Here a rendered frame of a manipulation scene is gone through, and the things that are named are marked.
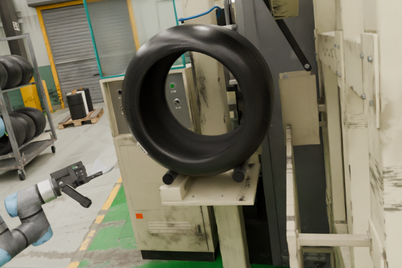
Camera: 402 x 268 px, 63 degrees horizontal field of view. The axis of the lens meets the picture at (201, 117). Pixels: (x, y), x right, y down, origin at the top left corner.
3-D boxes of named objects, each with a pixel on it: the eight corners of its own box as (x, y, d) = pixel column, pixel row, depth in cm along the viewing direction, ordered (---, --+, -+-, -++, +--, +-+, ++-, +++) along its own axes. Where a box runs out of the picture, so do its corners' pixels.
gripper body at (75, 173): (82, 160, 115) (48, 174, 111) (92, 182, 115) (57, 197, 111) (83, 161, 122) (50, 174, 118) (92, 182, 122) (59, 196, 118)
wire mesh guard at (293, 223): (299, 250, 166) (286, 118, 150) (302, 250, 165) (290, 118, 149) (312, 481, 82) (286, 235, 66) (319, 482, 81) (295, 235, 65)
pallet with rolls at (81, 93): (72, 118, 831) (64, 89, 813) (104, 112, 840) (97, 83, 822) (59, 129, 714) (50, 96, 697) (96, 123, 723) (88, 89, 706)
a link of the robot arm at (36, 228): (18, 255, 108) (4, 225, 106) (44, 234, 118) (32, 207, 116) (34, 253, 105) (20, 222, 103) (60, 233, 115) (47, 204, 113)
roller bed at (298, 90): (285, 132, 162) (279, 73, 155) (316, 130, 158) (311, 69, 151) (285, 146, 143) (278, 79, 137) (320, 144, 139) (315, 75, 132)
